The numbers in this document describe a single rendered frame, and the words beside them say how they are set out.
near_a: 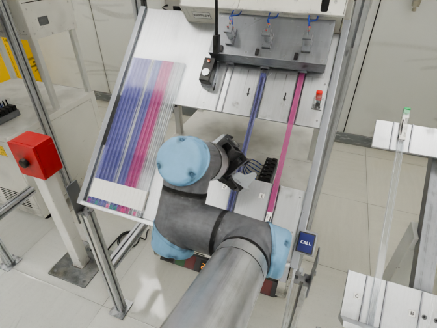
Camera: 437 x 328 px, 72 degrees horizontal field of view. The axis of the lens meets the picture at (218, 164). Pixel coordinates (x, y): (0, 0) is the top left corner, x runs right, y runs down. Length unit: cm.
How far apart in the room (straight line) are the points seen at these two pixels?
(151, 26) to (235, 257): 94
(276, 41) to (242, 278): 71
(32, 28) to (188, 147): 152
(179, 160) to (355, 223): 172
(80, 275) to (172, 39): 126
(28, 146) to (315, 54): 105
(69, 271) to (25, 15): 129
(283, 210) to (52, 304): 128
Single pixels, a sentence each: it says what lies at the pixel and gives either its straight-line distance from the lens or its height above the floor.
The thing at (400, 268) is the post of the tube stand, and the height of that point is 70.
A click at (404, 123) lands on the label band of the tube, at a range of 85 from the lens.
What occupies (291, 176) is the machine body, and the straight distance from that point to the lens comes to 127.
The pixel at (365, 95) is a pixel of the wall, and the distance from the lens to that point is 266.
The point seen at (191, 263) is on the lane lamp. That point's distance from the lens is 90.
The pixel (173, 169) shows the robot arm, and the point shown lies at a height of 112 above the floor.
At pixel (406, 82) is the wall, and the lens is 265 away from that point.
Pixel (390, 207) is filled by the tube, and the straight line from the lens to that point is 79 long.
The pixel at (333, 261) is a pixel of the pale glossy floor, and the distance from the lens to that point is 182.
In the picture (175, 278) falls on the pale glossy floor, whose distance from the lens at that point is 167.
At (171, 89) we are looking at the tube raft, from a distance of 100.
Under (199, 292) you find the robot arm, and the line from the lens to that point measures 33.
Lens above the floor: 138
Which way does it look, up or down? 36 degrees down
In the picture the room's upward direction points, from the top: straight up
